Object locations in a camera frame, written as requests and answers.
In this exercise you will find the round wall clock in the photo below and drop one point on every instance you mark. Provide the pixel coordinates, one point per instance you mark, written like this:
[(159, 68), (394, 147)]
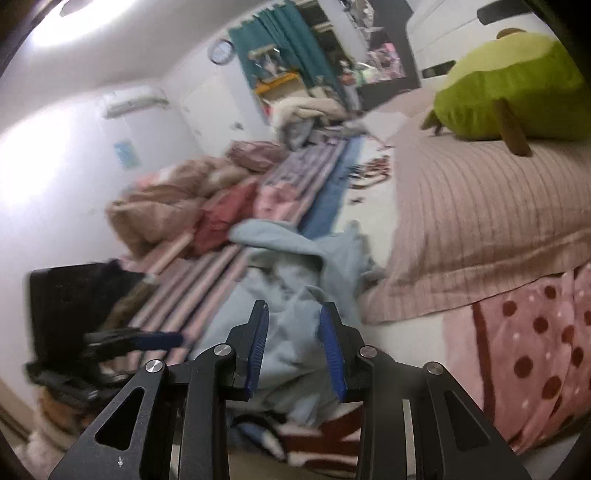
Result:
[(222, 51)]

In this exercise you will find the dark bookshelf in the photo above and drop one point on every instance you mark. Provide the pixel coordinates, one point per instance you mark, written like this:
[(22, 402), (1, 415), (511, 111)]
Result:
[(404, 41)]

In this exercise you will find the rust red garment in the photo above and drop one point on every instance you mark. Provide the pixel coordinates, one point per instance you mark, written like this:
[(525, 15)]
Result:
[(226, 207)]

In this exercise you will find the pink polka dot sheet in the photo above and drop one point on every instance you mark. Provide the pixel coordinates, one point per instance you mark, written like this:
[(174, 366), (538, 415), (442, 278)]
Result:
[(531, 360)]

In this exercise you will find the small blue wall poster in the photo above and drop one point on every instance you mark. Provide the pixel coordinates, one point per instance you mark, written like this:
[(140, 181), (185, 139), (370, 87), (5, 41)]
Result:
[(127, 154)]

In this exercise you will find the pink garment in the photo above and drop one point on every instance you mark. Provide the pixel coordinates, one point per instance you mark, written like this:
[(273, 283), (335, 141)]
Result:
[(272, 203)]

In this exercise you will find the dark navy garment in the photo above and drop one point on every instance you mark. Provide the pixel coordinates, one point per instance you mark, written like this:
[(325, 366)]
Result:
[(69, 300)]

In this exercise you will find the cream blanket pile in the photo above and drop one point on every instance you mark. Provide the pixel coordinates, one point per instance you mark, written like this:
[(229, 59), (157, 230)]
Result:
[(304, 110)]

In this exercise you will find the green avocado plush toy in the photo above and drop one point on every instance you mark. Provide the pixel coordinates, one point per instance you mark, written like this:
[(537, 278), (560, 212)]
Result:
[(508, 87)]

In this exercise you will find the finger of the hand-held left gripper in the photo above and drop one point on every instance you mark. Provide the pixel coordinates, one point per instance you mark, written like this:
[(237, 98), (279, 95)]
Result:
[(152, 339), (106, 383)]

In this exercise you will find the large pink ribbed pillow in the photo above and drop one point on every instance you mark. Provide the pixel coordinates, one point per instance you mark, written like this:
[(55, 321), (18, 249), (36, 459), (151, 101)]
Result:
[(461, 207)]

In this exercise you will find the light blue shirt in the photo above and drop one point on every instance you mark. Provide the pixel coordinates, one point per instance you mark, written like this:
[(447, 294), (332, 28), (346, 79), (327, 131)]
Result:
[(286, 286)]

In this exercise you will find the beige ribbed comforter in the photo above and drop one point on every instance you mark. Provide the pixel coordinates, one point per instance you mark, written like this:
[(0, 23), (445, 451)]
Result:
[(152, 207)]

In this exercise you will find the dark desk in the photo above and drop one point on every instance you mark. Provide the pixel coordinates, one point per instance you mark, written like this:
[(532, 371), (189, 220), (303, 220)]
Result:
[(388, 92)]

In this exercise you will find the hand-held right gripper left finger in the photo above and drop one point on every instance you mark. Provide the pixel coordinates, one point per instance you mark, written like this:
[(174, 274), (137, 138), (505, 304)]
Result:
[(258, 341)]

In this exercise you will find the ceiling lamp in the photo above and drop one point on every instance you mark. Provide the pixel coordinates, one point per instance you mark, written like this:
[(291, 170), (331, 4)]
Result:
[(78, 23)]

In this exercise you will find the white door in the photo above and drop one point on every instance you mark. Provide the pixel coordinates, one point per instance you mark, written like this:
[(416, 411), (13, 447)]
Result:
[(207, 106)]

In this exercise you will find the white headboard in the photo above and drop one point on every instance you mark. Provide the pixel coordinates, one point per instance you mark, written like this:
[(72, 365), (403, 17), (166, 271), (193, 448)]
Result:
[(438, 32)]

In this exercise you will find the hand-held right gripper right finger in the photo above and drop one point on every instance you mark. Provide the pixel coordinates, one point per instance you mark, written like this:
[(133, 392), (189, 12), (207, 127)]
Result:
[(330, 350)]

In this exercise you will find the white air conditioner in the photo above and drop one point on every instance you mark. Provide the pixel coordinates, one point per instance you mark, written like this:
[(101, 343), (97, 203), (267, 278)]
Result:
[(134, 99)]

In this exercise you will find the yellow shelf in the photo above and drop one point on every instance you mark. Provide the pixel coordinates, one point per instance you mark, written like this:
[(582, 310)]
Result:
[(277, 81)]

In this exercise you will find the teal curtain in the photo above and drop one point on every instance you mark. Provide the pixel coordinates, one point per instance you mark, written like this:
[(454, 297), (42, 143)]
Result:
[(295, 32)]

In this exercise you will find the glass display case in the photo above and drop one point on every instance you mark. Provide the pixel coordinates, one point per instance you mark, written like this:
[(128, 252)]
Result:
[(268, 60)]

